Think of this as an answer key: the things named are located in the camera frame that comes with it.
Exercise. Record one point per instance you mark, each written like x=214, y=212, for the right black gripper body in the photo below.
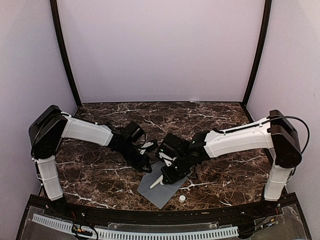
x=179, y=173

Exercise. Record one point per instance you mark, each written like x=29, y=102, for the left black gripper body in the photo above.
x=132, y=159

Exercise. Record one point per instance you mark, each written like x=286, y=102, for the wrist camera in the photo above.
x=168, y=160
x=149, y=146

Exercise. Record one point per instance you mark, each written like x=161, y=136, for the white glue stick cap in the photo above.
x=182, y=198

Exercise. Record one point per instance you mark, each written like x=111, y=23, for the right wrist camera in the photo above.
x=168, y=160

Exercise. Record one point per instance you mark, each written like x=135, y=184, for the black frame post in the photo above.
x=258, y=52
x=63, y=52

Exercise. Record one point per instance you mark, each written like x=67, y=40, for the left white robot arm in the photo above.
x=65, y=147

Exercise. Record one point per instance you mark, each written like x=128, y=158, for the right black frame post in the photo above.
x=258, y=52

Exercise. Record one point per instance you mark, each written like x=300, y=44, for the grey envelope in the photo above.
x=159, y=195

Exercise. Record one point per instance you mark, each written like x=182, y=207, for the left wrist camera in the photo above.
x=149, y=146

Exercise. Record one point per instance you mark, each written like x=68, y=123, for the beige letter paper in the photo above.
x=158, y=181

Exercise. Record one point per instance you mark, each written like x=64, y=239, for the left black frame post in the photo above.
x=63, y=52

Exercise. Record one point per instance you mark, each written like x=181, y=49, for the white slotted cable duct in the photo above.
x=122, y=231

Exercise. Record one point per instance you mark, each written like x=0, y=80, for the black front rail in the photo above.
x=242, y=214

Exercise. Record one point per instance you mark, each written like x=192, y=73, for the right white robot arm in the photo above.
x=272, y=132

